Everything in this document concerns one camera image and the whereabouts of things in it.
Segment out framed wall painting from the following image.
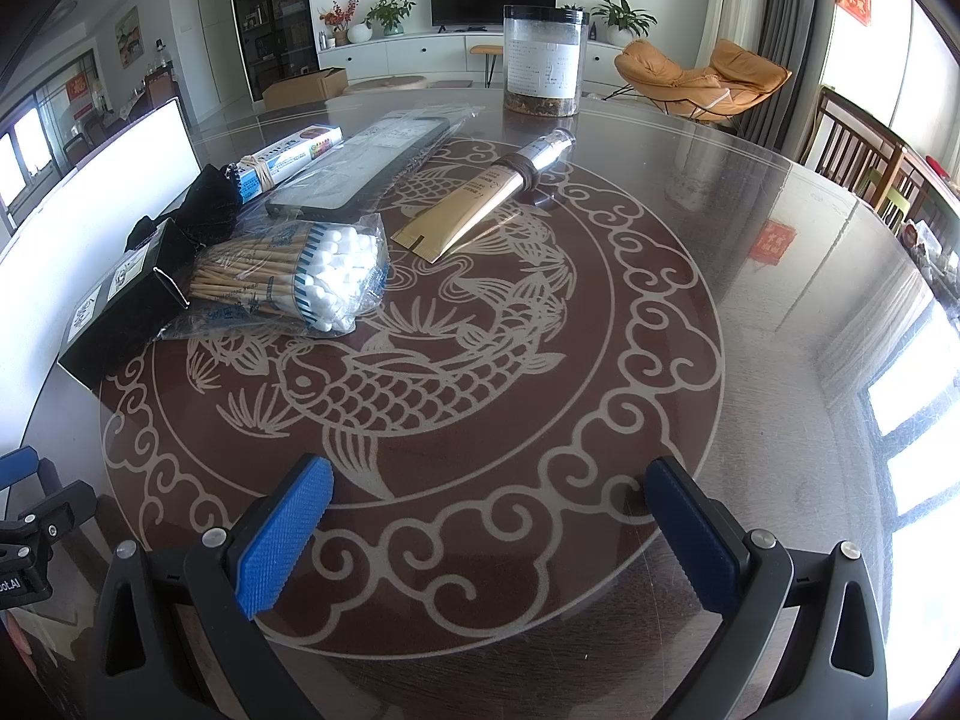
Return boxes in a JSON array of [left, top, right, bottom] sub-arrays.
[[114, 6, 143, 65]]

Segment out dark wooden chair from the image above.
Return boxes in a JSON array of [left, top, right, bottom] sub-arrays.
[[799, 86, 960, 241]]

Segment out phone case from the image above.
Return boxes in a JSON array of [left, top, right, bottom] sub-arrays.
[[264, 106, 481, 220]]

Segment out black cardboard box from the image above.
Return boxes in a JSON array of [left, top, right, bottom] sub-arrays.
[[58, 217, 197, 383]]

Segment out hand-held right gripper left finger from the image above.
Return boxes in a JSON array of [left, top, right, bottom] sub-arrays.
[[86, 453, 335, 720]]

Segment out grey curtain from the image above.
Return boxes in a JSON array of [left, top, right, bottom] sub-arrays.
[[754, 0, 837, 155]]

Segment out wooden bench with hairpin legs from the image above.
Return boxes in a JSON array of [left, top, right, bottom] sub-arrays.
[[470, 43, 505, 87]]

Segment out clear plastic jar black lid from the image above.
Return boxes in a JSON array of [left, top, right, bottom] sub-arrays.
[[501, 4, 586, 118]]

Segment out bag of cotton swabs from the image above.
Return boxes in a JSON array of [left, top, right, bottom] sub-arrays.
[[159, 211, 391, 342]]

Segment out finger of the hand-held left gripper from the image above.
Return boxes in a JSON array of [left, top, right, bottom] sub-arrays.
[[0, 480, 98, 563], [0, 445, 40, 492]]

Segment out large green potted plant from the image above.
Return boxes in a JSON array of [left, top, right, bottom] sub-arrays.
[[590, 0, 658, 46]]

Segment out leafy plant in glass vase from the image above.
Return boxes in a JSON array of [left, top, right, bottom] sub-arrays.
[[365, 0, 417, 37]]

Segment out round beige floor cushion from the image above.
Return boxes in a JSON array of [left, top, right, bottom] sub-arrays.
[[341, 75, 430, 95]]

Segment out dark glass display cabinet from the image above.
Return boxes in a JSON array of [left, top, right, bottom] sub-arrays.
[[225, 0, 320, 102]]

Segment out brown cardboard box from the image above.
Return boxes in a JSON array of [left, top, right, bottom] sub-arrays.
[[262, 67, 350, 110]]

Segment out small black scrunchie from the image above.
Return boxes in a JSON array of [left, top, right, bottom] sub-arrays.
[[124, 163, 245, 250]]

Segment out orange lounge chair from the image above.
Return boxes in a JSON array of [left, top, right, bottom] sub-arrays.
[[604, 37, 794, 127]]

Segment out blue and white carton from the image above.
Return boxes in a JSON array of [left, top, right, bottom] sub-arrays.
[[229, 126, 346, 203]]

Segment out red flowers in vase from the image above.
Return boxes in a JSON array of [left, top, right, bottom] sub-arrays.
[[319, 0, 361, 46]]

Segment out gold cosmetic tube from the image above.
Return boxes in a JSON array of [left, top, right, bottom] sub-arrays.
[[390, 127, 578, 265]]

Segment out white television cabinet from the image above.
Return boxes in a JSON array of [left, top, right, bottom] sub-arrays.
[[316, 28, 646, 91]]

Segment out white curtain with patterned top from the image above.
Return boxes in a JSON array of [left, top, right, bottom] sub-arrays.
[[694, 0, 773, 72]]

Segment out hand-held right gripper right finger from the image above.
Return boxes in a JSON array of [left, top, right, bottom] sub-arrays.
[[643, 456, 890, 720]]

